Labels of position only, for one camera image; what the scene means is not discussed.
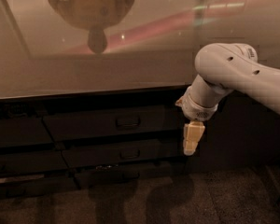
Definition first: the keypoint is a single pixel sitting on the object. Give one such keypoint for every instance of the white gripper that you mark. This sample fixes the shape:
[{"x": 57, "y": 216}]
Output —
[{"x": 196, "y": 110}]

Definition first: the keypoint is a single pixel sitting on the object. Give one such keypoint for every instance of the dark top drawer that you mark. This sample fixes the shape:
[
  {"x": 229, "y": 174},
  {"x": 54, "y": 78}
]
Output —
[{"x": 109, "y": 122}]

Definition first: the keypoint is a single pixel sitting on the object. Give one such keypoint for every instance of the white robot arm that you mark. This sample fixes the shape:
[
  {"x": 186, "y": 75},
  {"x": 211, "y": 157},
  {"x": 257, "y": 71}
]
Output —
[{"x": 221, "y": 69}]

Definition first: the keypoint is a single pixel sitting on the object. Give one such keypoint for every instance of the dark bottom drawer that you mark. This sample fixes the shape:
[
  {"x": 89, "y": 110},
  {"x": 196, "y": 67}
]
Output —
[{"x": 128, "y": 172}]

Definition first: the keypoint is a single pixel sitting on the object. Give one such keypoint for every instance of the dark right cabinet door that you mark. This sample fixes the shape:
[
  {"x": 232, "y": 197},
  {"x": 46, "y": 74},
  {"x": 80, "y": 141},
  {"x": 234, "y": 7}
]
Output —
[{"x": 242, "y": 133}]

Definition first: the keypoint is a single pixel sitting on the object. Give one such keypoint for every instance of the dark left cabinet drawers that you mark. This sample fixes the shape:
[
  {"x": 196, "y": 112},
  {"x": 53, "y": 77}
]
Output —
[{"x": 31, "y": 162}]

